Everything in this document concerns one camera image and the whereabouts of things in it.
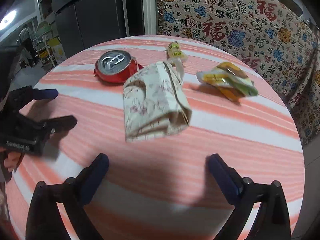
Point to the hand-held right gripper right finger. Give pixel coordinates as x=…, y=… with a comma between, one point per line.
x=225, y=180

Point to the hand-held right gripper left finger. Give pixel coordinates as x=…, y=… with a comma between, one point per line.
x=96, y=177

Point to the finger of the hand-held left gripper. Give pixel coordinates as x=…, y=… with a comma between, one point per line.
x=46, y=94
x=62, y=122

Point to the crushed red can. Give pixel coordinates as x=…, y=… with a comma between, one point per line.
x=112, y=65

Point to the floral paper packet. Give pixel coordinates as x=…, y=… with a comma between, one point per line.
x=150, y=100

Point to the person's left hand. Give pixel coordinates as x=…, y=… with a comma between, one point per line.
x=12, y=160

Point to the yellow box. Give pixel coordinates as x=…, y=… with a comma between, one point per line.
x=58, y=50

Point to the round table pink striped cloth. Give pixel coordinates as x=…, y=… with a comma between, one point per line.
x=225, y=130

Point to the white shelf rack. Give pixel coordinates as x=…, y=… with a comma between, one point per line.
x=43, y=30

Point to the ceiling light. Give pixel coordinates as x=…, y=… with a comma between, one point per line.
x=7, y=20

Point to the grey refrigerator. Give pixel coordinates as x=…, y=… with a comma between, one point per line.
x=100, y=17

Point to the yellow green crumpled wrapper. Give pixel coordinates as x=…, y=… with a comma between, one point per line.
x=225, y=80

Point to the small yellow drink bottle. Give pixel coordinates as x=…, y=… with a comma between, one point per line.
x=175, y=51

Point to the sofa with patterned cover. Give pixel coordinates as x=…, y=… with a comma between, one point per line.
x=225, y=17

